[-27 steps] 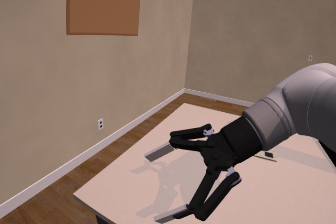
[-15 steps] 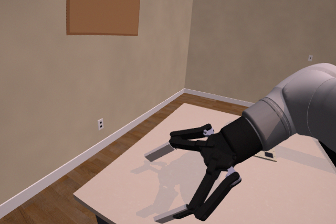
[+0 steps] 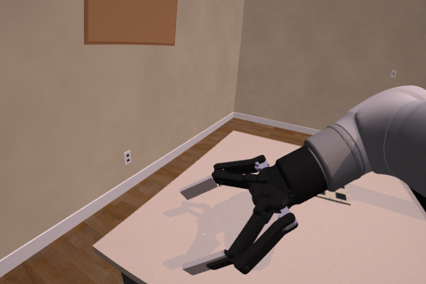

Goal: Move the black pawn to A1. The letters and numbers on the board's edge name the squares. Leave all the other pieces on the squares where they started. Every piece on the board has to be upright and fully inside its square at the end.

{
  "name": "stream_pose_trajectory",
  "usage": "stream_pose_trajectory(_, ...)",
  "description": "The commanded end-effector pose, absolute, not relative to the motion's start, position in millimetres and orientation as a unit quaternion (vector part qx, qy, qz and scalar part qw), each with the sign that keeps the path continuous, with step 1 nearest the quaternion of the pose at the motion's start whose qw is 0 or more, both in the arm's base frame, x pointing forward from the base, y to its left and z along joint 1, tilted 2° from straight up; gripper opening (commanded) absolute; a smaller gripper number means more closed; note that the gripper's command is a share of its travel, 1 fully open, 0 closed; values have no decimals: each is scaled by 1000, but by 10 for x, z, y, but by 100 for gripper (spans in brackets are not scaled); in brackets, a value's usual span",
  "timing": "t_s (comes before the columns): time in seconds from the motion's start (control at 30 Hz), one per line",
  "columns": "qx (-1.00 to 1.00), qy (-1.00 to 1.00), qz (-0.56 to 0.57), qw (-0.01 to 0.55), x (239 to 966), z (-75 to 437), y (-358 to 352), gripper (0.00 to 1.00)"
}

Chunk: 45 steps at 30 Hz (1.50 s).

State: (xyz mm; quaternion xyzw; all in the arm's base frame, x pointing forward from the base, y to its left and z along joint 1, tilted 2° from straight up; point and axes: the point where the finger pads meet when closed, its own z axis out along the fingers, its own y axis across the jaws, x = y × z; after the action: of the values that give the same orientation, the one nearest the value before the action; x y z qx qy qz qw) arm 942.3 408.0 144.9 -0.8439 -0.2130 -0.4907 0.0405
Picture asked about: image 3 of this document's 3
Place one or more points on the chessboard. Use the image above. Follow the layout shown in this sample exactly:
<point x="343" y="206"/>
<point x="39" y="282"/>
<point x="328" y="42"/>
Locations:
<point x="341" y="195"/>

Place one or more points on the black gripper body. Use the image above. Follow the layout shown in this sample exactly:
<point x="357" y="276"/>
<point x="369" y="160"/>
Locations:
<point x="295" y="178"/>

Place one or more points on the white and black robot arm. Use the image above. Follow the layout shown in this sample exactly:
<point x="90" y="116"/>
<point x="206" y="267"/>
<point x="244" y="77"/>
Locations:
<point x="384" y="134"/>

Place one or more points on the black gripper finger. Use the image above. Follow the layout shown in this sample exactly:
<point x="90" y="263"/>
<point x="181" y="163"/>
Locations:
<point x="229" y="174"/>
<point x="245" y="253"/>

